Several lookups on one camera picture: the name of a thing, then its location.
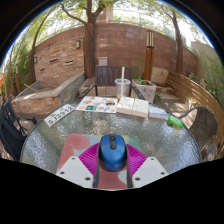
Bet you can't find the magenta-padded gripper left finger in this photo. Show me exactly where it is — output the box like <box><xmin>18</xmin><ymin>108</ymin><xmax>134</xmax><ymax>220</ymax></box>
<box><xmin>54</xmin><ymin>142</ymin><xmax>102</xmax><ymax>189</ymax></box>

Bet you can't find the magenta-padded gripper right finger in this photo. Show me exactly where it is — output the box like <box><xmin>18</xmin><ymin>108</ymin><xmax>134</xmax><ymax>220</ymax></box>
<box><xmin>124</xmin><ymin>143</ymin><xmax>169</xmax><ymax>189</ymax></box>

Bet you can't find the blue computer mouse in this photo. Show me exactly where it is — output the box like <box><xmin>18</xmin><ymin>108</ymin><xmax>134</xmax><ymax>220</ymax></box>
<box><xmin>99</xmin><ymin>133</ymin><xmax>128</xmax><ymax>173</ymax></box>

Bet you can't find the floral pink mouse pad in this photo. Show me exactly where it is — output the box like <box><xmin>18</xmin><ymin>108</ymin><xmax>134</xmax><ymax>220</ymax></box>
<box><xmin>55</xmin><ymin>133</ymin><xmax>144</xmax><ymax>190</ymax></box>

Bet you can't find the green plastic bottle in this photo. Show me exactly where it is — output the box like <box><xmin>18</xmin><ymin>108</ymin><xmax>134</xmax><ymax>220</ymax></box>
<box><xmin>166</xmin><ymin>114</ymin><xmax>184</xmax><ymax>129</ymax></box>

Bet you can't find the small light blue book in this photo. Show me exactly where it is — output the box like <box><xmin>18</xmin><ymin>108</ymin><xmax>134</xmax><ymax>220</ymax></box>
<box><xmin>148</xmin><ymin>105</ymin><xmax>169</xmax><ymax>120</ymax></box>

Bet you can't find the thick white book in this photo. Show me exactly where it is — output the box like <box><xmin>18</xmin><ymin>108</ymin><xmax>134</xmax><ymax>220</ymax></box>
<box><xmin>115</xmin><ymin>95</ymin><xmax>150</xmax><ymax>119</ymax></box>

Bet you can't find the grey wicker chair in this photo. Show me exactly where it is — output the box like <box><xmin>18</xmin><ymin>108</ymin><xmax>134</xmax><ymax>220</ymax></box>
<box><xmin>178</xmin><ymin>105</ymin><xmax>219</xmax><ymax>163</ymax></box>

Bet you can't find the black slatted chair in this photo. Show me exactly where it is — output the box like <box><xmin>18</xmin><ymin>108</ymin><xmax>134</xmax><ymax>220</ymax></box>
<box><xmin>0</xmin><ymin>98</ymin><xmax>38</xmax><ymax>162</ymax></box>

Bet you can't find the square stone planter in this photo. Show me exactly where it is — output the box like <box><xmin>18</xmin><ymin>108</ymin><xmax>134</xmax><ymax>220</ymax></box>
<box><xmin>130</xmin><ymin>78</ymin><xmax>157</xmax><ymax>104</ymax></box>

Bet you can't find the clear plastic cup with straw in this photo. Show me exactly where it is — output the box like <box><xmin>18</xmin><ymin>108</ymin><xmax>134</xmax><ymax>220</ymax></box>
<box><xmin>114</xmin><ymin>66</ymin><xmax>132</xmax><ymax>100</ymax></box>

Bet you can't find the curved wooden slat bench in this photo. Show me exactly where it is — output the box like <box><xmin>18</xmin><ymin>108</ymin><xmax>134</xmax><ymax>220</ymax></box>
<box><xmin>165</xmin><ymin>71</ymin><xmax>224</xmax><ymax>158</ymax></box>

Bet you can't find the beige stone slab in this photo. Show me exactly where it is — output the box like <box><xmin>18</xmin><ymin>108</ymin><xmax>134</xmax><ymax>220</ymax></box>
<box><xmin>150</xmin><ymin>67</ymin><xmax>170</xmax><ymax>87</ymax></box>

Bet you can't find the dark wooden slat chair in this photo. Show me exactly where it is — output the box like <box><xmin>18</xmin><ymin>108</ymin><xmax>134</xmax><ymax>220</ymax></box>
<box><xmin>78</xmin><ymin>64</ymin><xmax>147</xmax><ymax>101</ymax></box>

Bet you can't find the grey utility box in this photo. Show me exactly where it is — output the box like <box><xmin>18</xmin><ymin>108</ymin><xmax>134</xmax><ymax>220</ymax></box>
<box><xmin>97</xmin><ymin>56</ymin><xmax>109</xmax><ymax>67</ymax></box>

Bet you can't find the large forked tree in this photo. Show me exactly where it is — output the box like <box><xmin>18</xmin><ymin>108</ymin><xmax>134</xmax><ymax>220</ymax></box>
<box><xmin>59</xmin><ymin>0</ymin><xmax>111</xmax><ymax>79</ymax></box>

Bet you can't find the slim leaning tree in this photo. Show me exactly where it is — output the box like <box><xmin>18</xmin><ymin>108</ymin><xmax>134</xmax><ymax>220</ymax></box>
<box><xmin>164</xmin><ymin>6</ymin><xmax>185</xmax><ymax>75</ymax></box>

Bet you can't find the wooden garden lamp post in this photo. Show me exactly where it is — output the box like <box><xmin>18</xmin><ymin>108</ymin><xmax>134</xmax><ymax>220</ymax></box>
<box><xmin>143</xmin><ymin>24</ymin><xmax>156</xmax><ymax>81</ymax></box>

